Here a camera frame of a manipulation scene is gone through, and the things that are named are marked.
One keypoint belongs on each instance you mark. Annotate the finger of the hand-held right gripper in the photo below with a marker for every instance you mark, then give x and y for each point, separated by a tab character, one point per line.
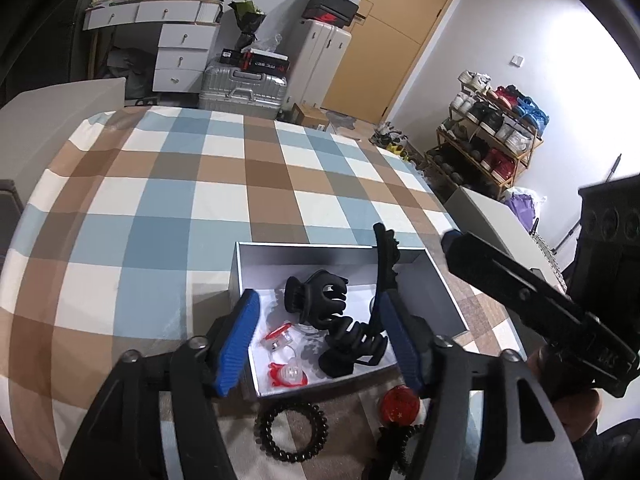
500	275

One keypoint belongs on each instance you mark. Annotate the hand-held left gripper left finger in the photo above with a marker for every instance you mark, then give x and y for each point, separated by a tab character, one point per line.
240	340

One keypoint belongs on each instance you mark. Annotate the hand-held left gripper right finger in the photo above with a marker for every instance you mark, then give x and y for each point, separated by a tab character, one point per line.
400	345

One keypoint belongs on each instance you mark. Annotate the red hair clip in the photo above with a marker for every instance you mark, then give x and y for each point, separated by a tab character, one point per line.
277	337
290	374

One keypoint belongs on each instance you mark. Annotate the black hair claw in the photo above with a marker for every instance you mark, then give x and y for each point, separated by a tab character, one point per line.
310	295
350	345

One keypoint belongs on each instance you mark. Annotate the silver rectangular box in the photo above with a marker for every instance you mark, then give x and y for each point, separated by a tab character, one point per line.
310	255

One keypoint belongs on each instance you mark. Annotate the person's right hand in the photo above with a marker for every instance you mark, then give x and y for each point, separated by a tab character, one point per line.
575	410

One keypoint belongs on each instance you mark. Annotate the white ribbed radiator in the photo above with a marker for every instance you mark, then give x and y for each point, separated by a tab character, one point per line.
547	255

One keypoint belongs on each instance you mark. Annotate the red round badge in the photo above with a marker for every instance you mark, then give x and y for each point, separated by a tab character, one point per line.
397	405

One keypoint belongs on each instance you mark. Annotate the purple bag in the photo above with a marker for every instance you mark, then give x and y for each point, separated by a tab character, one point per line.
522	207

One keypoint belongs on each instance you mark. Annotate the wooden shoe rack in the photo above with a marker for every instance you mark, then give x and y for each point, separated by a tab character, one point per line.
522	165

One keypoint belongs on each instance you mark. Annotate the group of sneakers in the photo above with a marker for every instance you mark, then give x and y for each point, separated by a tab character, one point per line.
495	120

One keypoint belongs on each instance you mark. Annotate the checked tablecloth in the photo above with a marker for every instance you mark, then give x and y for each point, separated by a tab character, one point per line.
200	185

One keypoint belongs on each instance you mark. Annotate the pile of loose shoes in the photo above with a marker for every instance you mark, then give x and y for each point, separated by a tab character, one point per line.
395	140

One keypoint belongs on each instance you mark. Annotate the small cardboard box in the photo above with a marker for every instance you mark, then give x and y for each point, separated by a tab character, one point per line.
310	117

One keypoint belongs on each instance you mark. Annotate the silver suitcase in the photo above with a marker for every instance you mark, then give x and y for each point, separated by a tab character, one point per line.
240	95

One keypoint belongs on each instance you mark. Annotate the wooden door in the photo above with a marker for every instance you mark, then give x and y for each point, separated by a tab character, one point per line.
390	35

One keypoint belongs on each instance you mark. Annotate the black and red box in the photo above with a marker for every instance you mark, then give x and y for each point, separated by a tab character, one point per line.
267	62

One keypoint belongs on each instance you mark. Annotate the white suitcase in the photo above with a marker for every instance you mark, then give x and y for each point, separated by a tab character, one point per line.
315	60

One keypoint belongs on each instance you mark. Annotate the small black box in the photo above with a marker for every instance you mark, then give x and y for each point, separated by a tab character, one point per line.
231	56

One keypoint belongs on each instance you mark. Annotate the white dressing table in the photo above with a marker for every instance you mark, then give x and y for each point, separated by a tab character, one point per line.
180	60

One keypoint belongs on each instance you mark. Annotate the grey cloth bundle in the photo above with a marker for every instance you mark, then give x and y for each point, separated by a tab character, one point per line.
130	70

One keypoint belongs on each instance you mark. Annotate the black shoe box red logo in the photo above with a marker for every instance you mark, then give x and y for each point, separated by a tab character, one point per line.
330	15

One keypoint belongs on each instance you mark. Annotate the dark wrapped flower bouquet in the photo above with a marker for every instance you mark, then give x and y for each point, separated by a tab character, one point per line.
247	20

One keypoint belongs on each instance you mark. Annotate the white light switch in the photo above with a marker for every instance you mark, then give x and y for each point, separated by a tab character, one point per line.
516	60

